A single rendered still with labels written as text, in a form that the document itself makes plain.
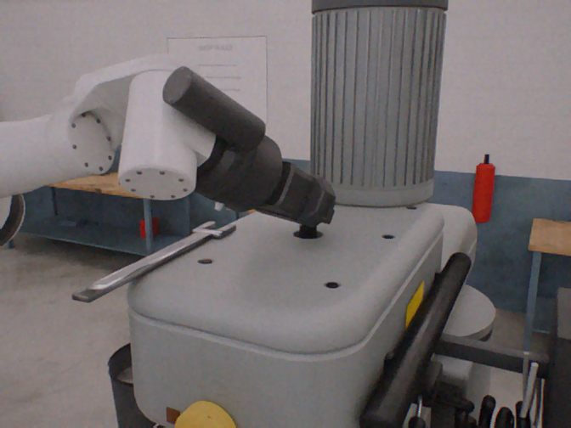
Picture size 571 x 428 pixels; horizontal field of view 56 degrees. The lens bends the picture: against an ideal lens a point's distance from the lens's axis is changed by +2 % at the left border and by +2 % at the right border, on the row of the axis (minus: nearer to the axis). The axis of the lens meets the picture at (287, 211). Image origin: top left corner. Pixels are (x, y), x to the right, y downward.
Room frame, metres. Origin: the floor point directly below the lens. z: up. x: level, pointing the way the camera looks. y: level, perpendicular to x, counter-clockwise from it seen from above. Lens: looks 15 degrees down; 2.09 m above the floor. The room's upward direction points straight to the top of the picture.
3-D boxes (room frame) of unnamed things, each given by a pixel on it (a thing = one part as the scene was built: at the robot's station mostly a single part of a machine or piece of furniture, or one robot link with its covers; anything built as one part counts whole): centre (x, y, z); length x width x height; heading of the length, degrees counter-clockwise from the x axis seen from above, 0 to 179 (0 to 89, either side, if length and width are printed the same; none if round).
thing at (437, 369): (0.63, -0.18, 1.66); 0.12 x 0.04 x 0.04; 154
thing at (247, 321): (0.65, -0.03, 1.81); 0.47 x 0.26 x 0.16; 154
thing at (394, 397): (0.60, -0.17, 1.79); 0.45 x 0.04 x 0.04; 154
